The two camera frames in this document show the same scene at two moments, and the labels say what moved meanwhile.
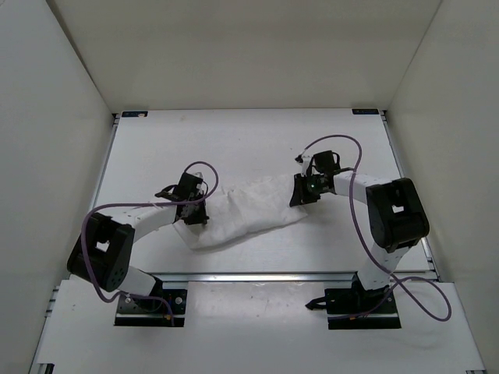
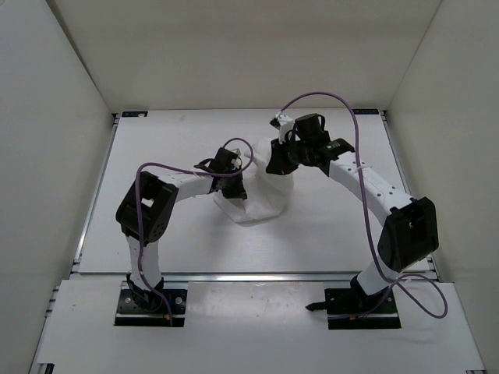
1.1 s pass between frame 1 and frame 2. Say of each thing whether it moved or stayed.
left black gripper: moved
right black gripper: moved
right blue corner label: stayed
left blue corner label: stayed
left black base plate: stayed
